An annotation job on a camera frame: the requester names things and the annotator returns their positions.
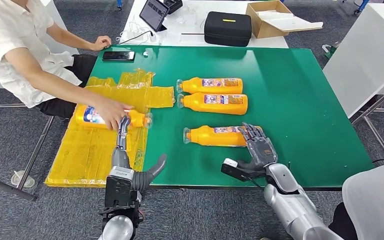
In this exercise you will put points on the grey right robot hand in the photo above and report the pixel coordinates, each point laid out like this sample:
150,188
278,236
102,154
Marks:
261,150

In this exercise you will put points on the person's right hand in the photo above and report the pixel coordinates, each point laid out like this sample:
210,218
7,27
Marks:
110,111

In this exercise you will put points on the person's left hand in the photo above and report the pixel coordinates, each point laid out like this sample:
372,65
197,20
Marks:
101,43

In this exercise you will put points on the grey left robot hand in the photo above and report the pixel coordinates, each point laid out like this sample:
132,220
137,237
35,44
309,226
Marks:
121,159

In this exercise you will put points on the orange detergent bottle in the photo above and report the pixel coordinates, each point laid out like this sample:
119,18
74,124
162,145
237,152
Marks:
192,86
195,104
87,117
208,137

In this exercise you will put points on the person's left forearm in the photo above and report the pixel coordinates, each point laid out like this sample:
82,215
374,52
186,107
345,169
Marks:
69,36

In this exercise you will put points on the person's right forearm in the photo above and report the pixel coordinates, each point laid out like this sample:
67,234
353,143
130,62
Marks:
66,89

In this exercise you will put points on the black smartphone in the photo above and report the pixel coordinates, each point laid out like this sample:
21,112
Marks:
118,56

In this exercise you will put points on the yellow taped cardboard mat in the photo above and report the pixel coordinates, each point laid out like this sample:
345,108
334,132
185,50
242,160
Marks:
79,155

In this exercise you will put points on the small blue floor object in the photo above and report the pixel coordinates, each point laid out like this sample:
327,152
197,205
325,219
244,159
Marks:
119,3

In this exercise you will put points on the black tablet on stand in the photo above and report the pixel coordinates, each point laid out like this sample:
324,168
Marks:
154,13

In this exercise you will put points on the black electronic device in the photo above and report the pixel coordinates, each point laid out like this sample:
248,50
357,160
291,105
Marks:
173,5

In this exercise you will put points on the thin black stick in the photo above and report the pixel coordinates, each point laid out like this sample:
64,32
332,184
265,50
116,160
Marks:
192,33

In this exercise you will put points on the white table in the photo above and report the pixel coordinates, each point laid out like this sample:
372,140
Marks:
192,21

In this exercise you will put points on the person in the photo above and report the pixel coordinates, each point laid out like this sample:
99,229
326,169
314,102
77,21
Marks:
6,30
374,205

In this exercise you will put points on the clear plastic cup lid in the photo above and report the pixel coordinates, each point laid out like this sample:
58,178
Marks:
23,180

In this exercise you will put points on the open cardboard box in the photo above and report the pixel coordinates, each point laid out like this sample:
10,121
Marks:
265,30

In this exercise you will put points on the green and white floor object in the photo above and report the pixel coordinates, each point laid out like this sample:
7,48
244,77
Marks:
330,50

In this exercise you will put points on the black zipped carry case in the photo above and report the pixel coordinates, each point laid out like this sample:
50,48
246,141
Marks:
227,30

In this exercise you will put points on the white sheet in box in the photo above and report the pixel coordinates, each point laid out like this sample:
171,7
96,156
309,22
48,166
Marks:
291,22

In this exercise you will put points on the white desk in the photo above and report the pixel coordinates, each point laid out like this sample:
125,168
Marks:
364,56

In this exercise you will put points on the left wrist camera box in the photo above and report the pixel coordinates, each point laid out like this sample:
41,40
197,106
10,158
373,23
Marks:
119,190

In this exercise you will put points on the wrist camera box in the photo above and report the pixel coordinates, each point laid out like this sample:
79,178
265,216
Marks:
119,190
235,169

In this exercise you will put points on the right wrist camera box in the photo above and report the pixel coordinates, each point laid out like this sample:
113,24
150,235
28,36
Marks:
235,169

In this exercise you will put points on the metal frame with legs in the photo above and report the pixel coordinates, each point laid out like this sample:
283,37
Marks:
35,150

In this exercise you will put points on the metal desk frame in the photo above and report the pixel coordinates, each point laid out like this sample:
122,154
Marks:
379,139

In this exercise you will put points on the blue wheeled frame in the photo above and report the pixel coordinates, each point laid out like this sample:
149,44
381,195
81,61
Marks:
361,5

